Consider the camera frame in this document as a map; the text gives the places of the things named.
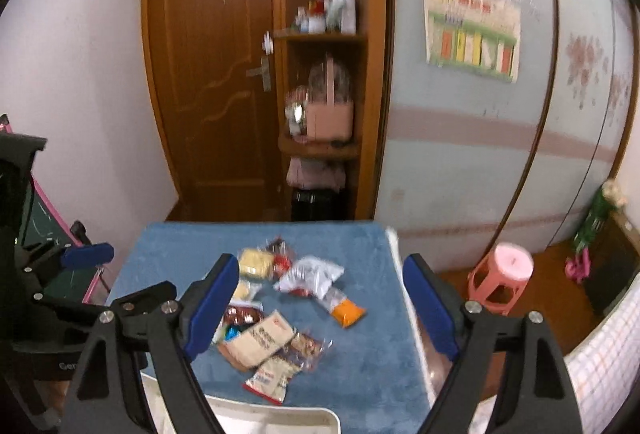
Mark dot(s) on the black bag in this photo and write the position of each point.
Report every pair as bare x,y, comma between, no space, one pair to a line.
315,204

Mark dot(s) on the wrapped flower bouquet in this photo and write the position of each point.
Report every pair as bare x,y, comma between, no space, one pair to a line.
595,219

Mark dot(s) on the dark wooden cabinet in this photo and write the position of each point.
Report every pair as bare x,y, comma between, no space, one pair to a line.
615,264

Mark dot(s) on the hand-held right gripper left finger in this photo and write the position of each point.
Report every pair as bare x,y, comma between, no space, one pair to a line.
215,309

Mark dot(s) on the white plastic basket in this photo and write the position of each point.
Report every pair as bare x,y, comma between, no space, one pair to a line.
280,419

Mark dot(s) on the pink bag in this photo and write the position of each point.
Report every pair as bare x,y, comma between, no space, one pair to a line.
327,122

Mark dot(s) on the brown wooden door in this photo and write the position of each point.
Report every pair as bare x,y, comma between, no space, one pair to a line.
200,64

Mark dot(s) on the white crinkled snack packet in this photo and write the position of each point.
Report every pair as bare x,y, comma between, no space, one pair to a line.
310,274

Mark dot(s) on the blue fluffy tablecloth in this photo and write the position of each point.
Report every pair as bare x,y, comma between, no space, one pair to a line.
350,364

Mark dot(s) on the pink plastic stool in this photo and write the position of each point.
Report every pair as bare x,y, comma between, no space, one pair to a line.
510,261

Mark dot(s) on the orange snack packet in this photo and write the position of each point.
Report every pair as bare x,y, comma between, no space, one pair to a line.
347,313

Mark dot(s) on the pile of pink clothes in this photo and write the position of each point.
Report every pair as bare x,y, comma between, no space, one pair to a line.
315,174

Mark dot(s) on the row of toiletry bottles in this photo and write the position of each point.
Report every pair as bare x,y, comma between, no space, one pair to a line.
330,14

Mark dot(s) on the beige snack packet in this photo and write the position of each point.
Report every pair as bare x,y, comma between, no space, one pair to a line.
260,341

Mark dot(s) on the green chalkboard with pink frame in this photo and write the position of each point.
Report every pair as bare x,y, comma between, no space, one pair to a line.
45,219

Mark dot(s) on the clear brown snack packet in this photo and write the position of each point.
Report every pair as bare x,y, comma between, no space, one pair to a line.
307,346

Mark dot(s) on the white and red snack packet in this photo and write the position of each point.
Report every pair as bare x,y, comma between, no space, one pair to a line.
272,379

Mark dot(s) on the pale yellow snack packet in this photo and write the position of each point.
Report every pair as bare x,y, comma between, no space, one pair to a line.
243,290

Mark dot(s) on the clear bread packet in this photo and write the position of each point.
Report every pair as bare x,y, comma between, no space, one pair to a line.
255,262

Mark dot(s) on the small red candy packet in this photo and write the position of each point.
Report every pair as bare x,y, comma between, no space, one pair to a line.
281,259

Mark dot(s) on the black easel knob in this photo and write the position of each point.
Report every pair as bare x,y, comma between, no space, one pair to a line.
80,232

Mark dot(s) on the wooden corner shelf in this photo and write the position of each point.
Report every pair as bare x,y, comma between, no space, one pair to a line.
372,64

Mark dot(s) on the clear plastic wrapper bag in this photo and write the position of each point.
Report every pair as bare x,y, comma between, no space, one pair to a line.
295,112

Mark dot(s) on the small blue snack packet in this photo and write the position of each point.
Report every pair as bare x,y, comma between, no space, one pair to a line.
231,333

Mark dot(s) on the plaid bedding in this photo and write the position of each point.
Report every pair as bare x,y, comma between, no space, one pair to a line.
610,364

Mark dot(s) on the dark red snack packet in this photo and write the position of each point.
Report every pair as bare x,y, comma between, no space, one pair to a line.
242,314

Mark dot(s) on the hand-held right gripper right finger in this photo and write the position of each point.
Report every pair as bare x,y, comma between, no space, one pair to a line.
430,309

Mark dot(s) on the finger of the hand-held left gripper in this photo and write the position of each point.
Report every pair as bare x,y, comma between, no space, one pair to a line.
87,254
145,294

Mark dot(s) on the wall poster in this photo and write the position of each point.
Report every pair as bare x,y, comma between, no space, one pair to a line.
470,29

